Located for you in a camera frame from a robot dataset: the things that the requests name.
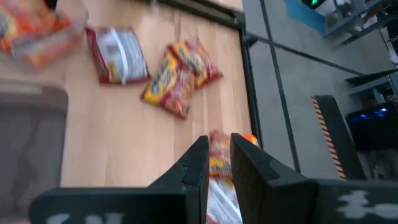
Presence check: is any hazard striped black mat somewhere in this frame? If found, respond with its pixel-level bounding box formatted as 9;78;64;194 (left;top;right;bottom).
310;95;368;181

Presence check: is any red Maruchan noodle pack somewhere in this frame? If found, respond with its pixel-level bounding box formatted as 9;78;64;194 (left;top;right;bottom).
141;49;197;119
167;39;224;90
85;26;152;85

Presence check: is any device with green light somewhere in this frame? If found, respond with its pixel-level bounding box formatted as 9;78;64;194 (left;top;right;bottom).
301;0;326;10

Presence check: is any blue floor mat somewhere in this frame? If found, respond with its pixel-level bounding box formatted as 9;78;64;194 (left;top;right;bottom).
284;0;327;34

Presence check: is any smoky grey plastic bin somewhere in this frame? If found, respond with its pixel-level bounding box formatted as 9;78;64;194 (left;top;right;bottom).
0;80;70;220

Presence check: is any dark glossy blue object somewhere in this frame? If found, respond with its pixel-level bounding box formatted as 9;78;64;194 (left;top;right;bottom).
345;105;398;151

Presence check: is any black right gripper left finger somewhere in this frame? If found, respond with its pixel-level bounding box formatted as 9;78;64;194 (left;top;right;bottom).
29;135;210;224

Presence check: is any grey metal workbench frame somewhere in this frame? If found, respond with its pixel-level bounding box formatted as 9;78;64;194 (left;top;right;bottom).
322;0;398;47

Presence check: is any clear plastic bin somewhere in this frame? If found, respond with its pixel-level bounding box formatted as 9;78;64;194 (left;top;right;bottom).
0;0;90;72

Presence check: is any orange Maruchan noodle pack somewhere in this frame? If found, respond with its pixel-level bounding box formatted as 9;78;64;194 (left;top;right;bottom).
0;0;73;52
207;129;259;180
21;29;85;70
205;176;244;224

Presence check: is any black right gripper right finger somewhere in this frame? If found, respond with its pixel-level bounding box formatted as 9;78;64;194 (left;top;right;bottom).
230;133;398;224

